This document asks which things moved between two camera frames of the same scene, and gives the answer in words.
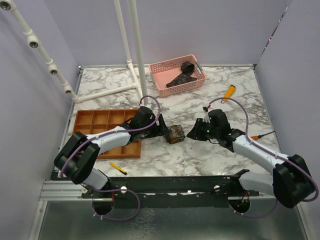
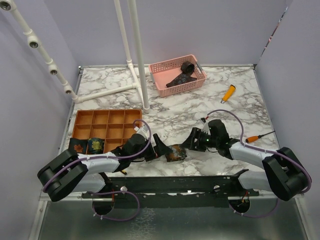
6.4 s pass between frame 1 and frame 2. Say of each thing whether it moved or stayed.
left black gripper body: moved
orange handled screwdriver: stayed
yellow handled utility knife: stayed
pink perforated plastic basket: stayed
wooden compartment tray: stayed
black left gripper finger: moved
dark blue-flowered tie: stayed
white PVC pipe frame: stayed
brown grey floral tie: moved
